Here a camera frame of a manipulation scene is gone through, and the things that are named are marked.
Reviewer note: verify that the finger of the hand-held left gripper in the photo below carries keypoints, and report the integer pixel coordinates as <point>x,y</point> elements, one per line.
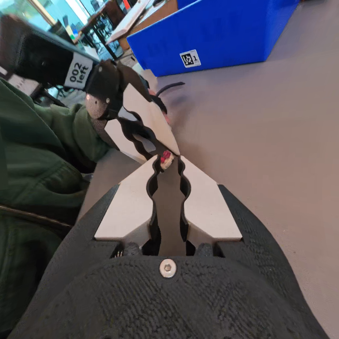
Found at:
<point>117,135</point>
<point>156,121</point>

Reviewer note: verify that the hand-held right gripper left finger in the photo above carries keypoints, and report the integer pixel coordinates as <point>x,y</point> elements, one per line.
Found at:
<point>124,209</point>

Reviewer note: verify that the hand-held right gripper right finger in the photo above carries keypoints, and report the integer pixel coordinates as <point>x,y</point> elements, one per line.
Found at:
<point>209,209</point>

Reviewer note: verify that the white and red lego assembly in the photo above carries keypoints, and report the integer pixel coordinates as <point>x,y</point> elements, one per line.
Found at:
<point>166,162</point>

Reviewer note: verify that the person's left forearm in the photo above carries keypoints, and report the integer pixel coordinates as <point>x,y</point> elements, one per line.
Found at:
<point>68,127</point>

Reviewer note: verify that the person's left hand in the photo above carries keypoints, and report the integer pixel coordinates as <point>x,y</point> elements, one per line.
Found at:
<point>167,119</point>

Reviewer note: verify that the wooden desk with black legs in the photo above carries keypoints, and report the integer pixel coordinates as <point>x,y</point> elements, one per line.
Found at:
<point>111,10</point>

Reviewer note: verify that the white-topped wooden desk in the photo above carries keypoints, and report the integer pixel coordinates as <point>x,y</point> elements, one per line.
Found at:
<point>129,20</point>

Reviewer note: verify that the person's green jacket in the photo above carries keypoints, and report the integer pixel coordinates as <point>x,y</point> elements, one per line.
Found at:
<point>26,180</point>

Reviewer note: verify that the blue plastic bin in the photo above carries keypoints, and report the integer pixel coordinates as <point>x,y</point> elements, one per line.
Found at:
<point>225,34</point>

